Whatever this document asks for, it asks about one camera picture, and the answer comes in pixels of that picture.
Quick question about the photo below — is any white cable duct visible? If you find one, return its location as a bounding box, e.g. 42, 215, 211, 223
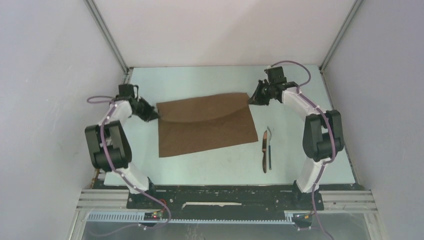
85, 211, 294, 225

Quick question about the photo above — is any brown cloth napkin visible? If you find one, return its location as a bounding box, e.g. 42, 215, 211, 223
157, 92, 258, 158

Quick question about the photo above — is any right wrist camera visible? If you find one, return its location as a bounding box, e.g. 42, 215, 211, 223
264, 66, 287, 84

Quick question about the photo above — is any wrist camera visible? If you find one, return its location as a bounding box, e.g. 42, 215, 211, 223
116, 83, 139, 99
264, 66, 287, 84

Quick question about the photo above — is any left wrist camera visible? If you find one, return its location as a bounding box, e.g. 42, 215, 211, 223
116, 83, 139, 99

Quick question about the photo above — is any right controller board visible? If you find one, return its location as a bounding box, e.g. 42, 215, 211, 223
293, 214, 314, 221

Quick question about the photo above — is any left aluminium frame post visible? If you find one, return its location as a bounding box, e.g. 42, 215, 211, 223
84, 0, 129, 75

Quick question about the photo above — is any aluminium frame post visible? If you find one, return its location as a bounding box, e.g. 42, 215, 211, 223
84, 0, 129, 75
319, 0, 365, 74

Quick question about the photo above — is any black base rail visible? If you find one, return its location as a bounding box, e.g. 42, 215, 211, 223
127, 184, 325, 221

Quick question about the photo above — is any right aluminium frame post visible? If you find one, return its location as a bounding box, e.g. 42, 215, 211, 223
319, 0, 365, 74

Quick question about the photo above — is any controller board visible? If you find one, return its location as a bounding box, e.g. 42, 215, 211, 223
143, 211, 163, 221
293, 214, 314, 221

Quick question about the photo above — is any left controller board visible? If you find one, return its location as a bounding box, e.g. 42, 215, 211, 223
143, 211, 163, 221

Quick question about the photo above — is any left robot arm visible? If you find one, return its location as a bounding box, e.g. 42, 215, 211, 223
84, 96, 159, 208

